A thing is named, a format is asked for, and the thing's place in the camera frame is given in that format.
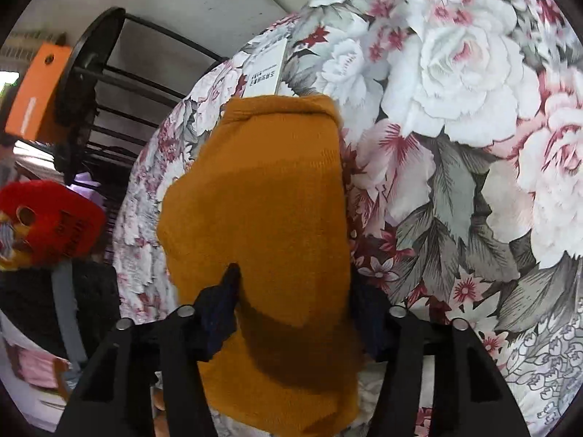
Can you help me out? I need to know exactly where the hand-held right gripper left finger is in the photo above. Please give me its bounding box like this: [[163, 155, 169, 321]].
[[55, 261, 242, 437]]

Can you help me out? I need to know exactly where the red plush toy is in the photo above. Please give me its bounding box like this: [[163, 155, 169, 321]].
[[0, 180, 107, 271]]

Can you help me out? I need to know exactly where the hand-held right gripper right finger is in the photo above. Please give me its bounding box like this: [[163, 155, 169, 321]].
[[348, 277, 531, 437]]

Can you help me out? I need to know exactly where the orange knitted sweater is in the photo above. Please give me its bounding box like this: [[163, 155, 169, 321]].
[[156, 93, 365, 437]]

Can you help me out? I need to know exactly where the black metal rack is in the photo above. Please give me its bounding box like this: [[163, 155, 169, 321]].
[[54, 7, 231, 192]]

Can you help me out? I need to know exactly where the purple cloth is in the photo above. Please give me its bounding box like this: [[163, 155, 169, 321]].
[[68, 172, 106, 205]]

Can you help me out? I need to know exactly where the orange box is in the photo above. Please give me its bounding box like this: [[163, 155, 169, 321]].
[[4, 43, 74, 142]]

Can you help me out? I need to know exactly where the floral printed blanket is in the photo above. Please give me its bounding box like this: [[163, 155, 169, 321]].
[[111, 0, 583, 437]]

